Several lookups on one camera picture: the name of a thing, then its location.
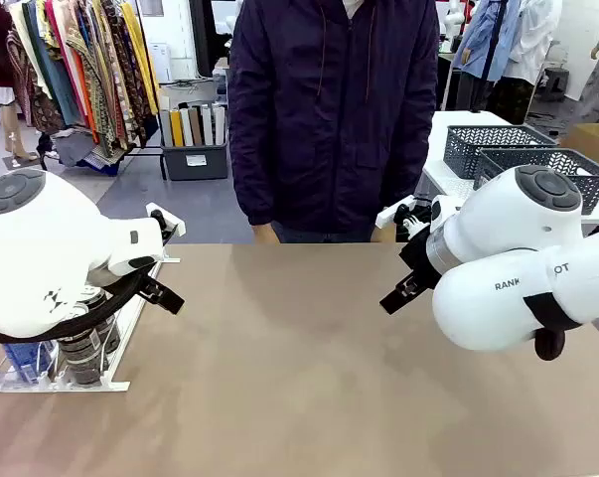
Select person's right hand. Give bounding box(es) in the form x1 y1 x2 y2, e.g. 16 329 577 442
252 223 282 244

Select grey cloth pile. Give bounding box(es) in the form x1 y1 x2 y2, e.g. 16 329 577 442
53 129 101 168

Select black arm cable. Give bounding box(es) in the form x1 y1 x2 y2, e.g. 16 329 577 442
0 270 156 345
522 292 583 363

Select dark trousers on mannequin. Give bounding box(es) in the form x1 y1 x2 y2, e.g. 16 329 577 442
455 69 494 113

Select yellow garment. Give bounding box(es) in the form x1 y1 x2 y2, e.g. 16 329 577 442
119 2 160 116

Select black stool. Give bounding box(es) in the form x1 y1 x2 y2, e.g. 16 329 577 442
543 67 571 103

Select white board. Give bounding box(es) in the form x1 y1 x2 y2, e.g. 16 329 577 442
212 102 228 146
179 106 195 147

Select teal garment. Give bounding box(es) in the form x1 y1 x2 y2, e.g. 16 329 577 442
23 2 81 126

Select grey-white board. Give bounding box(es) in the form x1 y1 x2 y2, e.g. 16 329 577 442
159 94 174 148

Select grey storage bin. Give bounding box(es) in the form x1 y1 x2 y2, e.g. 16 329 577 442
159 140 229 182

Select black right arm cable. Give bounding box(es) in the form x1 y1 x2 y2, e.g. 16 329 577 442
522 292 583 363

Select person in dark jacket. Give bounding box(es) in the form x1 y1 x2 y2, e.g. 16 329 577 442
227 0 440 244

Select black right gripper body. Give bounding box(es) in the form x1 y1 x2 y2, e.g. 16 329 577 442
399 229 443 293

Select mannequin legs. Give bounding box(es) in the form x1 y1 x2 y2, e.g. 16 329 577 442
0 98 40 163

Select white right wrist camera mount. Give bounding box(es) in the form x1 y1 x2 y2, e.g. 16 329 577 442
376 195 432 239

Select person's left forearm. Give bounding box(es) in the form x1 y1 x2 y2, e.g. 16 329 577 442
377 118 435 213

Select orange garment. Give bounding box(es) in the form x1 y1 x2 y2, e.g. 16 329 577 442
68 47 100 145

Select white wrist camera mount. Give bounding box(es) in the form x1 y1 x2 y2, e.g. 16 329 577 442
376 195 432 239
146 202 187 245

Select person's right forearm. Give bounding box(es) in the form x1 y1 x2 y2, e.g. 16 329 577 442
227 118 280 228

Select white side table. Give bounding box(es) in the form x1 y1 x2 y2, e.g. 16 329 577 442
420 109 599 225

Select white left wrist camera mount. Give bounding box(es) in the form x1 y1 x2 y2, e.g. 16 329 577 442
146 202 187 245

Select yellow board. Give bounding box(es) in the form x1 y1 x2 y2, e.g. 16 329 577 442
169 108 185 148

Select light blue shirt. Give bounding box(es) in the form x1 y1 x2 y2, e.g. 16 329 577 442
451 0 522 83

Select white shirt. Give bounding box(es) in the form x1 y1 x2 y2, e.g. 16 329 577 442
502 0 563 86

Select black stand pole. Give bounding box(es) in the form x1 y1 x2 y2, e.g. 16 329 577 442
479 0 509 83

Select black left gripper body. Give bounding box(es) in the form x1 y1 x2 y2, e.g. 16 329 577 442
137 275 164 300

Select cardboard box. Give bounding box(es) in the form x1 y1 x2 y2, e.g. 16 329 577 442
559 122 599 175

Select cream garment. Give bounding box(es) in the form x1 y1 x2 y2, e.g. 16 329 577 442
8 2 52 100

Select light grey board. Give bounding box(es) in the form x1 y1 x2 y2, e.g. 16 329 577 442
201 103 215 147

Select dark patterned skirt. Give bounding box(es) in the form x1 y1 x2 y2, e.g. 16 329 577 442
492 77 534 125

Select brown board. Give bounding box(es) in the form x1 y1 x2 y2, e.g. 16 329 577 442
188 106 204 147

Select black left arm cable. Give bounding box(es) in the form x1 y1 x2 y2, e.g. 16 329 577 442
0 270 156 345

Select brown patterned garment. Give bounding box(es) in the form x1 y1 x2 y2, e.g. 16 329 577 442
87 0 149 150

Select white floor appliance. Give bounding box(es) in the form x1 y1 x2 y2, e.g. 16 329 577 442
148 42 174 84

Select white can dispenser rack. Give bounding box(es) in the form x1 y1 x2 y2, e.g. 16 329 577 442
0 241 182 394

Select grey plastic lattice basket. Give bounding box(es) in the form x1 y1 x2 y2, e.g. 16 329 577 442
443 124 559 180
473 147 599 216

